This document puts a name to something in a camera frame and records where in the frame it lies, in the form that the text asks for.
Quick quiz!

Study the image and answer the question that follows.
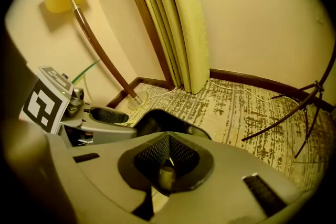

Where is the yellow-green curtain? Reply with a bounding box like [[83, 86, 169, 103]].
[[125, 0, 211, 95]]

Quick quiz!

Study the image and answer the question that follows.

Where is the white floor cable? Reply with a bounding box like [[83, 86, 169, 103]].
[[146, 80, 300, 105]]

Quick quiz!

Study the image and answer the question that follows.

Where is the black light stand tripod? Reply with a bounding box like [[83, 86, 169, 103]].
[[241, 44, 336, 159]]

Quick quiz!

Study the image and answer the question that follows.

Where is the black waste bin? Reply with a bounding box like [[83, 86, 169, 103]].
[[135, 109, 212, 141]]

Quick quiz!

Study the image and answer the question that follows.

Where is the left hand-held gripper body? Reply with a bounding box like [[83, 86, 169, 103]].
[[22, 65, 95, 148]]

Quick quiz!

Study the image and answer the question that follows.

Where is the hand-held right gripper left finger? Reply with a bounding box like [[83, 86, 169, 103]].
[[68, 131, 171, 215]]

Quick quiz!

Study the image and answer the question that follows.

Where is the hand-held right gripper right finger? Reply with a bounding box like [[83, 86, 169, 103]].
[[169, 131, 302, 218]]

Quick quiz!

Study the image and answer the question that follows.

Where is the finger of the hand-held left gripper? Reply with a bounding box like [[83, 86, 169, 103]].
[[89, 106, 130, 124], [80, 123, 138, 145]]

